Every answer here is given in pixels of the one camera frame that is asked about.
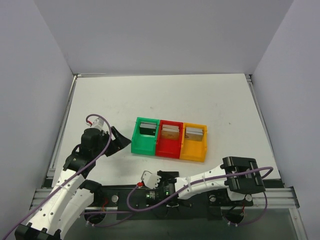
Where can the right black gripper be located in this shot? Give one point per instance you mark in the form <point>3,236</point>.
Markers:
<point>167,174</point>

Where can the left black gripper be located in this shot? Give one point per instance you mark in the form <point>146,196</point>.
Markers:
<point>111,142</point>

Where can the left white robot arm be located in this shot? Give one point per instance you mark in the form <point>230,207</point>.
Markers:
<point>73,192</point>

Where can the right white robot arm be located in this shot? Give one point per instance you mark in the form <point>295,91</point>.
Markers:
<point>238,176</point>

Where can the dark cards in green bin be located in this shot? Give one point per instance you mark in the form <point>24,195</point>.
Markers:
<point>148,128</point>

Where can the tan cards in red bin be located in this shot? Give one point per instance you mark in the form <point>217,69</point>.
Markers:
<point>170,133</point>

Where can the green plastic bin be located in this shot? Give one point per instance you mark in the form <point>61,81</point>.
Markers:
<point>144,144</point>

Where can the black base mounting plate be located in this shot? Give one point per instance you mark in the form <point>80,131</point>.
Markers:
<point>213,206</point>

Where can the red plastic bin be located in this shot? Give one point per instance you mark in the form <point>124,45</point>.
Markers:
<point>166,147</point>

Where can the yellow plastic bin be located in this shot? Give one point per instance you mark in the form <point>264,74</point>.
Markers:
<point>194,151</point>

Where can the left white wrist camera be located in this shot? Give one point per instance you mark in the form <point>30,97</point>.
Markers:
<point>98,123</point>

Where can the aluminium frame rail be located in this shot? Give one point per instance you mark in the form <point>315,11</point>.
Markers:
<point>277,198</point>

